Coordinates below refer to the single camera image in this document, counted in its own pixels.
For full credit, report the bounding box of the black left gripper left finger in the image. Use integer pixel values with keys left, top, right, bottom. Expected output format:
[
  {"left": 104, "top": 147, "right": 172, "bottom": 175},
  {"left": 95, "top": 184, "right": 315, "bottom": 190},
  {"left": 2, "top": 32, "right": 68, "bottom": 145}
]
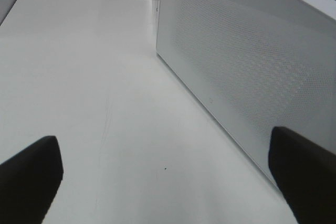
[{"left": 1, "top": 136, "right": 64, "bottom": 223}]

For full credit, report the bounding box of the white microwave door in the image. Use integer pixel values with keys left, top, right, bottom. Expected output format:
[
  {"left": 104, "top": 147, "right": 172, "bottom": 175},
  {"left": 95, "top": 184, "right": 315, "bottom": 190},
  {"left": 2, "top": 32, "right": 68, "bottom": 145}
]
[{"left": 156, "top": 0, "right": 335, "bottom": 176}]

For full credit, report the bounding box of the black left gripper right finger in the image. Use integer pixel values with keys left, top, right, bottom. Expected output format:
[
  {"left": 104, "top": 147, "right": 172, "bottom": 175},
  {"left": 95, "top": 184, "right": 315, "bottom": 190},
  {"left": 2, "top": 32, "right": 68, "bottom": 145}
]
[{"left": 268, "top": 126, "right": 335, "bottom": 223}]

